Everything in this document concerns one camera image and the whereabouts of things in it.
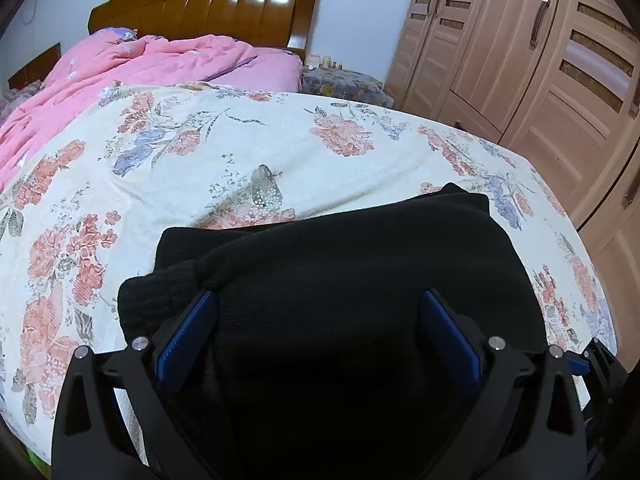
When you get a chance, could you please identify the light wooden wardrobe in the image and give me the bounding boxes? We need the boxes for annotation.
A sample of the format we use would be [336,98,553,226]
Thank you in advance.
[383,0,640,377]

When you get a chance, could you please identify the wooden headboard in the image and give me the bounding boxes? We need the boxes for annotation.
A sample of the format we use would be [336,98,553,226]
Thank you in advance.
[88,0,322,59]

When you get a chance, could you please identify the pink quilt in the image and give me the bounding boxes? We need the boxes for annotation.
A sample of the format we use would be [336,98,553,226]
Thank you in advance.
[0,27,304,194]

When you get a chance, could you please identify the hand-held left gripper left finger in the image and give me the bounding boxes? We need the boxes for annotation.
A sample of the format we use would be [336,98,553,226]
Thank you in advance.
[51,288,221,480]

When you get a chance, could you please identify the nightstand with floral cover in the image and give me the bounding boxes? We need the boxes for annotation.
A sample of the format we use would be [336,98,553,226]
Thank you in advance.
[300,67,395,109]

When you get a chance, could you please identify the floral bed sheet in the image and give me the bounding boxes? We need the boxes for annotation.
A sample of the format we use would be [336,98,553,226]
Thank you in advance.
[0,80,619,467]

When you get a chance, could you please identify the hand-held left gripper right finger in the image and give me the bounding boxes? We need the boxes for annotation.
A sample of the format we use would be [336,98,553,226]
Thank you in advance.
[419,288,589,480]

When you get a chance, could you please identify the black pants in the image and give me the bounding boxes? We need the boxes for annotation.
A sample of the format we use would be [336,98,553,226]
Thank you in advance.
[117,182,547,480]

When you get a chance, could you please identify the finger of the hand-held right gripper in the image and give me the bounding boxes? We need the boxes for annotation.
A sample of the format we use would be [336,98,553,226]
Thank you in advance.
[567,337,630,412]

